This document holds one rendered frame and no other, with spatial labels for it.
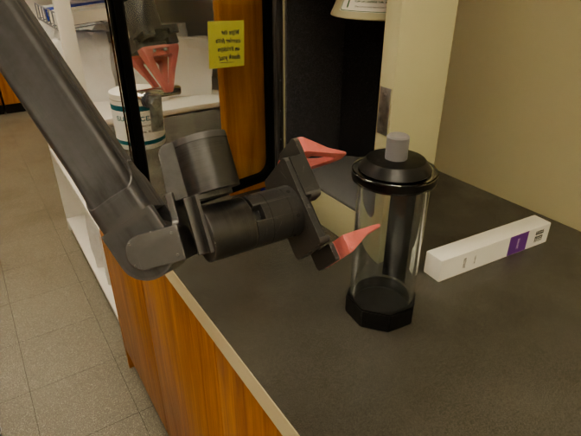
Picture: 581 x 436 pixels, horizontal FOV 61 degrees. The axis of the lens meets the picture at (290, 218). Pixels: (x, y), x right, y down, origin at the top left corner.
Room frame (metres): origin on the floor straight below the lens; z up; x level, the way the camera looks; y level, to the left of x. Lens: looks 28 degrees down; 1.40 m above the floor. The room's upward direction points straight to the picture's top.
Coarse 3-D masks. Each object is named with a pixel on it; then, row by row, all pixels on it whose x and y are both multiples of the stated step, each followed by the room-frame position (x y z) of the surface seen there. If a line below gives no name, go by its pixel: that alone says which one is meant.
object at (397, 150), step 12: (396, 132) 0.58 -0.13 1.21; (396, 144) 0.56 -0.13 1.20; (408, 144) 0.57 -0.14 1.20; (372, 156) 0.58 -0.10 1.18; (384, 156) 0.58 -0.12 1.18; (396, 156) 0.56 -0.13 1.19; (408, 156) 0.58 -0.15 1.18; (420, 156) 0.58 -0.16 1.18; (360, 168) 0.57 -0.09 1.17; (372, 168) 0.55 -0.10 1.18; (384, 168) 0.54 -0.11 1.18; (396, 168) 0.54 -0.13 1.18; (408, 168) 0.54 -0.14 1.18; (420, 168) 0.55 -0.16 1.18; (384, 180) 0.53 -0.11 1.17; (396, 180) 0.53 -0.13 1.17; (408, 180) 0.53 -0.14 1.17; (420, 180) 0.54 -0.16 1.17
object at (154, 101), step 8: (152, 96) 0.76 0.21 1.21; (160, 96) 0.77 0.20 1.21; (152, 104) 0.75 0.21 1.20; (160, 104) 0.76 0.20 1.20; (152, 112) 0.75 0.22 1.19; (160, 112) 0.76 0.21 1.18; (152, 120) 0.75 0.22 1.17; (160, 120) 0.76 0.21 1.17; (152, 128) 0.75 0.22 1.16; (160, 128) 0.76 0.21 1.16
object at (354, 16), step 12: (336, 0) 0.87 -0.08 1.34; (348, 0) 0.83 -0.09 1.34; (360, 0) 0.81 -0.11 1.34; (372, 0) 0.80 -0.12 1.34; (384, 0) 0.79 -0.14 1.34; (336, 12) 0.84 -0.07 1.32; (348, 12) 0.82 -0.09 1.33; (360, 12) 0.80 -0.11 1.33; (372, 12) 0.79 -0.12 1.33; (384, 12) 0.79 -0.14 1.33
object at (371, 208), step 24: (432, 168) 0.58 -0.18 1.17; (360, 192) 0.56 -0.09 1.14; (360, 216) 0.56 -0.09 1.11; (384, 216) 0.53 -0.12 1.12; (408, 216) 0.53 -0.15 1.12; (384, 240) 0.53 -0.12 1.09; (408, 240) 0.53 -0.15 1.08; (360, 264) 0.55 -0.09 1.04; (384, 264) 0.53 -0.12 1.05; (408, 264) 0.54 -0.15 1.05; (360, 288) 0.55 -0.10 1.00; (384, 288) 0.53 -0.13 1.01; (408, 288) 0.54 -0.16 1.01; (384, 312) 0.53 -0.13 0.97
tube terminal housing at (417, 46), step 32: (416, 0) 0.71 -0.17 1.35; (448, 0) 0.75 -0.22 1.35; (384, 32) 0.72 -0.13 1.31; (416, 32) 0.72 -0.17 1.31; (448, 32) 0.75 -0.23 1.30; (384, 64) 0.72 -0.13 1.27; (416, 64) 0.72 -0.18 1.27; (448, 64) 0.76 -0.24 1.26; (416, 96) 0.73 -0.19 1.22; (416, 128) 0.73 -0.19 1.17; (352, 224) 0.76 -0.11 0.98
